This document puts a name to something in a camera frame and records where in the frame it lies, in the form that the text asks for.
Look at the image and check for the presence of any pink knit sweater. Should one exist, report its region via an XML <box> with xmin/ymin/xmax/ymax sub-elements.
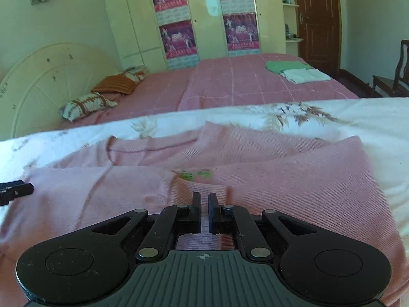
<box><xmin>1</xmin><ymin>123</ymin><xmax>408</xmax><ymax>306</ymax></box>

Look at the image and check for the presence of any cream round headboard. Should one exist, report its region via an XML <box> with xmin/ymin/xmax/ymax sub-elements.
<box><xmin>0</xmin><ymin>43</ymin><xmax>119</xmax><ymax>141</ymax></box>

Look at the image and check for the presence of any white brown patterned pillow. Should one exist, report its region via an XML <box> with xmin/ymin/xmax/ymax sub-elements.
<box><xmin>59</xmin><ymin>92</ymin><xmax>118</xmax><ymax>122</ymax></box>

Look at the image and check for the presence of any pink checked bedspread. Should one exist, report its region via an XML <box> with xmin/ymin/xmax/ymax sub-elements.
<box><xmin>60</xmin><ymin>53</ymin><xmax>357</xmax><ymax>129</ymax></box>

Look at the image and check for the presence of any orange brown pillow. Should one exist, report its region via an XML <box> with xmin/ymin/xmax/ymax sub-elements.
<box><xmin>92</xmin><ymin>75</ymin><xmax>140</xmax><ymax>95</ymax></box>

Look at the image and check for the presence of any white folded cloth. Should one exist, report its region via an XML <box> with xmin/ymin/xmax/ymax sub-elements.
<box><xmin>281</xmin><ymin>68</ymin><xmax>331</xmax><ymax>84</ymax></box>

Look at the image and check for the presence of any green folded cloth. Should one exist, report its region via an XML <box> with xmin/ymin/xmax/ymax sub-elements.
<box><xmin>265</xmin><ymin>61</ymin><xmax>312</xmax><ymax>74</ymax></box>

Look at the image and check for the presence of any white floral quilt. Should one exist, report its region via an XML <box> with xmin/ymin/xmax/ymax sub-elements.
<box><xmin>0</xmin><ymin>97</ymin><xmax>409</xmax><ymax>225</ymax></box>

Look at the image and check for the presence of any lower left purple poster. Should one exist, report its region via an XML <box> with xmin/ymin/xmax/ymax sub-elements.
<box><xmin>160</xmin><ymin>20</ymin><xmax>197</xmax><ymax>60</ymax></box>

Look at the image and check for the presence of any lower right purple poster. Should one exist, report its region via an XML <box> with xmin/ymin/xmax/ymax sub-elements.
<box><xmin>223</xmin><ymin>13</ymin><xmax>259</xmax><ymax>51</ymax></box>

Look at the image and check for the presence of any cream wardrobe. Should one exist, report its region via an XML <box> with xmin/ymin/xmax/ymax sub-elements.
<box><xmin>105</xmin><ymin>0</ymin><xmax>286</xmax><ymax>73</ymax></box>

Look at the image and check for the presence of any dark wooden chair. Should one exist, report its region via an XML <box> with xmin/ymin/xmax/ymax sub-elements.
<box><xmin>371</xmin><ymin>40</ymin><xmax>409</xmax><ymax>97</ymax></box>

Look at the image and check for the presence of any brown wooden door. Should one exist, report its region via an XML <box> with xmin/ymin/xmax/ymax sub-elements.
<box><xmin>295</xmin><ymin>0</ymin><xmax>341</xmax><ymax>77</ymax></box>

